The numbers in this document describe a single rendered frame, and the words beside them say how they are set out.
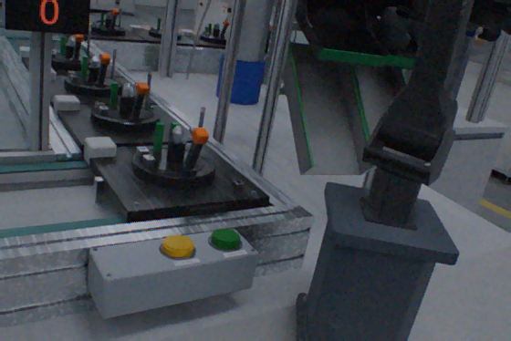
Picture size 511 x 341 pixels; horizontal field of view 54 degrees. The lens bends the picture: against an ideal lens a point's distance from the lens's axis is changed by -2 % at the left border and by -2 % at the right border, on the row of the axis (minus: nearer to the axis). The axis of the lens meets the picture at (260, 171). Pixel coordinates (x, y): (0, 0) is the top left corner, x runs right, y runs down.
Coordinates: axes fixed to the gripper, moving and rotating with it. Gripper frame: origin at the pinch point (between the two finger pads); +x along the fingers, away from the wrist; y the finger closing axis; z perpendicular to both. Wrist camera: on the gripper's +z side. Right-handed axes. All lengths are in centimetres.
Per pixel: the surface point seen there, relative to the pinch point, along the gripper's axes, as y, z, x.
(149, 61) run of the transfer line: 33, -7, 128
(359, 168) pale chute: 8.4, -29.4, 4.6
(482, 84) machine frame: -102, 6, 94
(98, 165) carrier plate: 55, -35, 9
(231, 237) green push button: 38, -39, -13
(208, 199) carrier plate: 38, -37, -2
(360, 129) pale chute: 9.1, -22.2, 5.4
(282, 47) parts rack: 25.6, -10.0, 9.1
